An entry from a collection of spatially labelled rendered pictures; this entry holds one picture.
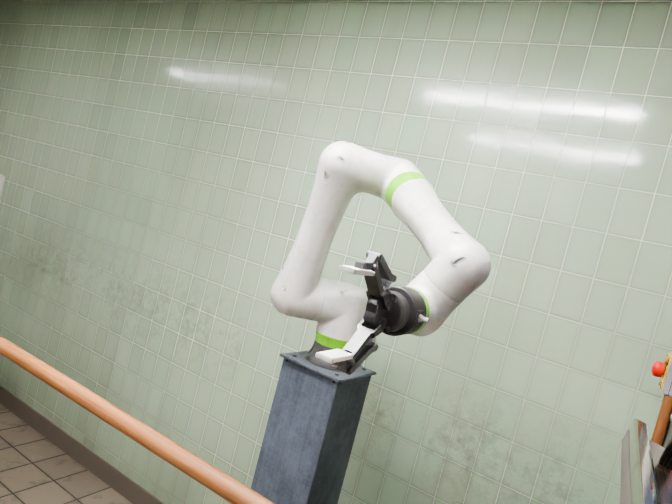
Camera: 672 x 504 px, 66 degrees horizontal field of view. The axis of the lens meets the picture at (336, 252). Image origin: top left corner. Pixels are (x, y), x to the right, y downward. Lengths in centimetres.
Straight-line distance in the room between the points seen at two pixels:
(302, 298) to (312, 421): 35
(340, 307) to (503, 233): 70
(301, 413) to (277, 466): 18
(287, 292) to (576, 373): 98
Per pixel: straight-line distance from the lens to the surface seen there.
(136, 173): 301
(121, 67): 333
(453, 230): 108
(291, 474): 161
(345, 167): 129
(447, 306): 104
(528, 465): 195
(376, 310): 87
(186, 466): 88
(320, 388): 150
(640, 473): 67
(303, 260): 139
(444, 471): 203
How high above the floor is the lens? 161
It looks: 3 degrees down
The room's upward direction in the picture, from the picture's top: 14 degrees clockwise
